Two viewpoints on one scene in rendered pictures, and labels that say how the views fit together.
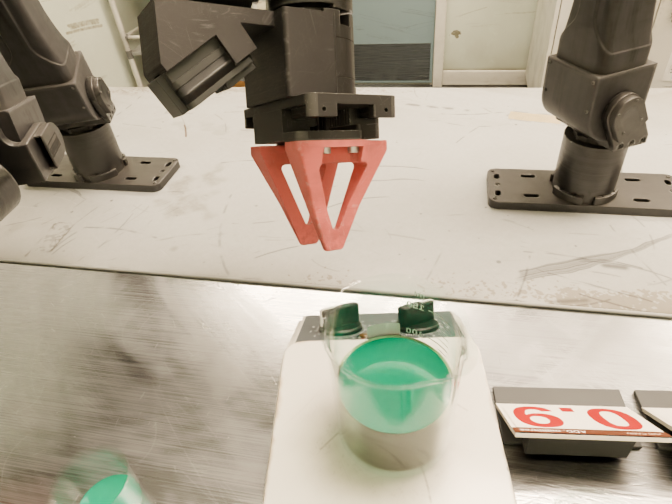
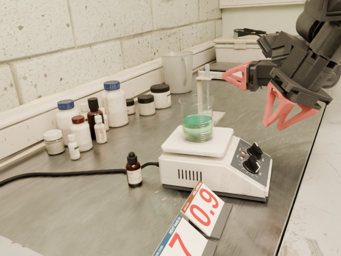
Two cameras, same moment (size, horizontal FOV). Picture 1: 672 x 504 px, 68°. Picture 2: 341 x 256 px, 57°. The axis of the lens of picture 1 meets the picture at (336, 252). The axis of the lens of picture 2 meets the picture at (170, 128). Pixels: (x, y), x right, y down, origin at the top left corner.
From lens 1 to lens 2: 0.63 m
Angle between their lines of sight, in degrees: 88
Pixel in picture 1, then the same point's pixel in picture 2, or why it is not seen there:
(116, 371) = (262, 137)
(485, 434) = (188, 148)
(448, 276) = (310, 212)
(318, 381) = (216, 131)
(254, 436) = not seen: hidden behind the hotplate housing
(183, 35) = (279, 41)
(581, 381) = (228, 231)
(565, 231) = not seen: outside the picture
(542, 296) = (290, 241)
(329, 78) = (291, 70)
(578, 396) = (219, 224)
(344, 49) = (305, 65)
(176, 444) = not seen: hidden behind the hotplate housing
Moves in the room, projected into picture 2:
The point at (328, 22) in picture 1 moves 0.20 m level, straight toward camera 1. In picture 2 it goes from (303, 54) to (184, 56)
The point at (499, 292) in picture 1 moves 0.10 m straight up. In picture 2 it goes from (295, 226) to (301, 169)
